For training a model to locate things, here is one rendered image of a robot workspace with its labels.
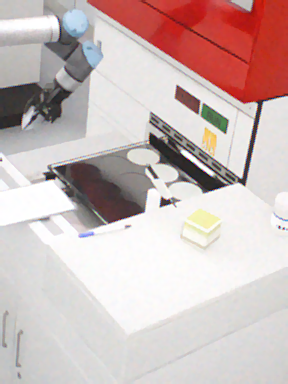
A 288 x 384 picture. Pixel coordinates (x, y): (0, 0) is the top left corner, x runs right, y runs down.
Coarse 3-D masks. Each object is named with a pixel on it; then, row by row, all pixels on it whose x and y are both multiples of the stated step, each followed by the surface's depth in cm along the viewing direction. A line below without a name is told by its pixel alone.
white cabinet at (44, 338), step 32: (0, 256) 204; (0, 288) 209; (32, 288) 192; (0, 320) 213; (32, 320) 195; (64, 320) 180; (256, 320) 189; (0, 352) 218; (32, 352) 199; (64, 352) 183; (192, 352) 176; (224, 352) 185; (256, 352) 195
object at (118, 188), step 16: (144, 144) 241; (80, 160) 227; (96, 160) 228; (112, 160) 230; (128, 160) 231; (160, 160) 233; (64, 176) 218; (80, 176) 219; (96, 176) 221; (112, 176) 222; (128, 176) 223; (144, 176) 224; (80, 192) 212; (96, 192) 213; (112, 192) 214; (128, 192) 215; (144, 192) 217; (208, 192) 221; (96, 208) 206; (112, 208) 207; (128, 208) 209; (144, 208) 209
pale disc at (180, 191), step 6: (174, 186) 221; (180, 186) 222; (186, 186) 222; (192, 186) 223; (174, 192) 219; (180, 192) 219; (186, 192) 220; (192, 192) 220; (198, 192) 220; (180, 198) 216; (186, 198) 217
